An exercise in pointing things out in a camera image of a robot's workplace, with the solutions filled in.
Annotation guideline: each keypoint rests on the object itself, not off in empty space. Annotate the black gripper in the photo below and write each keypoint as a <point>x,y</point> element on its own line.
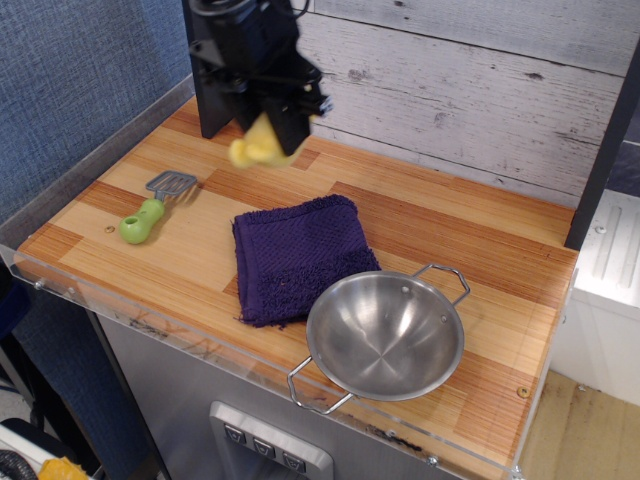
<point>251,48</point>

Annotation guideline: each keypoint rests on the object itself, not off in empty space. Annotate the yellow plush duck toy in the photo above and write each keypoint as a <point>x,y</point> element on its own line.
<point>260,147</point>

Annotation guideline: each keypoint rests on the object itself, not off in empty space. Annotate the purple folded towel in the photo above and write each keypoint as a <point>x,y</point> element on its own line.
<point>287,257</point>

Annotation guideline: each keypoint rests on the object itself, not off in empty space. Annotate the clear acrylic edge guard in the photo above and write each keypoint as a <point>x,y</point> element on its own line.
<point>471,427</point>

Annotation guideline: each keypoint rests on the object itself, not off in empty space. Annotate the silver button control panel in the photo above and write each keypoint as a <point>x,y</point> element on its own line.
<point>254,449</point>

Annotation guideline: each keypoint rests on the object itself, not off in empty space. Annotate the white side counter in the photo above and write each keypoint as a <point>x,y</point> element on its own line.
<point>597,343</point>

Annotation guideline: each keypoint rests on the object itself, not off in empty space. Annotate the yellow object at corner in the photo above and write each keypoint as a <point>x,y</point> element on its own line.
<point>61,469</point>

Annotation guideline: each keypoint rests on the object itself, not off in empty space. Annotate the dark left frame post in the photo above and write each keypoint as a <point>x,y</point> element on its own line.
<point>212,110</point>

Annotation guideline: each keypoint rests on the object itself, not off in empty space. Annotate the dark frame post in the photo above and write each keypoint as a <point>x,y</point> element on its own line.
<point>212,110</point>
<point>613,137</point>

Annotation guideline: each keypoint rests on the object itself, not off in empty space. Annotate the green handled toy spatula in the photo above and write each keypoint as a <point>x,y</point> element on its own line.
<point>136,228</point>

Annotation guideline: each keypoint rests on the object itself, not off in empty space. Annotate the silver metal bowl with handles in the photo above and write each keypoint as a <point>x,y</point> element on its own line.
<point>384,336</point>

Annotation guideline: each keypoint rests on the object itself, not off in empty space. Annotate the dark right frame post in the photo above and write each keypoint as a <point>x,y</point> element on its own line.
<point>613,137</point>

